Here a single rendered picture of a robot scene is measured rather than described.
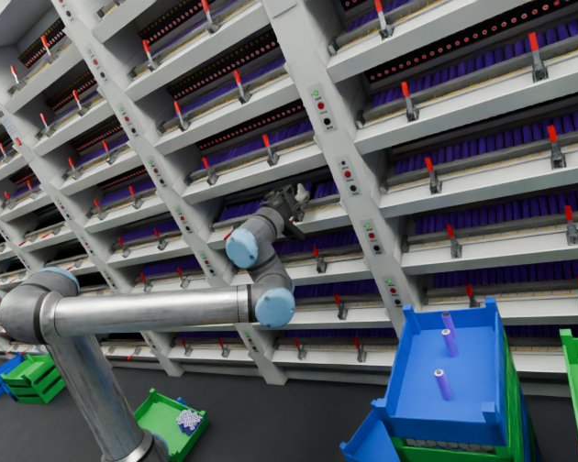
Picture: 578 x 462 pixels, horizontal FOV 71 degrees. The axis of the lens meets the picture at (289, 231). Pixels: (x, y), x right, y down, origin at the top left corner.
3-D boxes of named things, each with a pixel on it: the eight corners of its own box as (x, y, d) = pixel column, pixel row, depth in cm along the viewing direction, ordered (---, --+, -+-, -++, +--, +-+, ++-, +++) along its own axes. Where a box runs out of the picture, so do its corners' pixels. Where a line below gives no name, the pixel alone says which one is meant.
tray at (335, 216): (354, 224, 121) (339, 203, 116) (214, 249, 156) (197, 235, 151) (366, 177, 133) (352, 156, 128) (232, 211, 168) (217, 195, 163)
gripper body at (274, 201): (294, 182, 118) (273, 202, 109) (305, 209, 121) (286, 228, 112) (273, 188, 123) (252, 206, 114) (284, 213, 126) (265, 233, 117)
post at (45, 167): (180, 377, 218) (-39, 42, 161) (169, 376, 223) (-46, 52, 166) (202, 350, 233) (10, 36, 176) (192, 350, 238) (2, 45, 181)
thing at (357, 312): (396, 327, 134) (379, 305, 126) (257, 330, 169) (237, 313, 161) (403, 276, 146) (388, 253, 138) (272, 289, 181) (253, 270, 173)
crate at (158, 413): (209, 423, 175) (205, 411, 171) (178, 466, 160) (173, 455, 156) (156, 399, 188) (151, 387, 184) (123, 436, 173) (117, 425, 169)
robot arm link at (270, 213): (283, 240, 109) (255, 245, 114) (291, 231, 112) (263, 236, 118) (268, 211, 106) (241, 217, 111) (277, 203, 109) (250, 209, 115)
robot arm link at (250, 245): (235, 273, 105) (215, 241, 102) (259, 247, 114) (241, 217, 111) (261, 268, 99) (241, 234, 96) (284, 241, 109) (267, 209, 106)
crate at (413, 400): (507, 446, 66) (495, 412, 64) (388, 436, 77) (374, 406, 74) (504, 325, 90) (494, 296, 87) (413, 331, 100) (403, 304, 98)
